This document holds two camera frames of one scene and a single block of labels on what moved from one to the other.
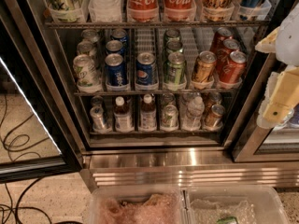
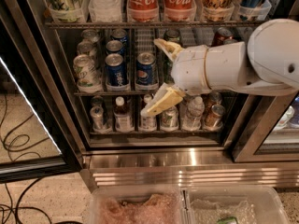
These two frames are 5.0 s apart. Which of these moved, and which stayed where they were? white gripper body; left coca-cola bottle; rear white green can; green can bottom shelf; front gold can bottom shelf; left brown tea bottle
Moved: white gripper body
Stayed: front gold can bottom shelf; green can bottom shelf; rear white green can; left coca-cola bottle; left brown tea bottle
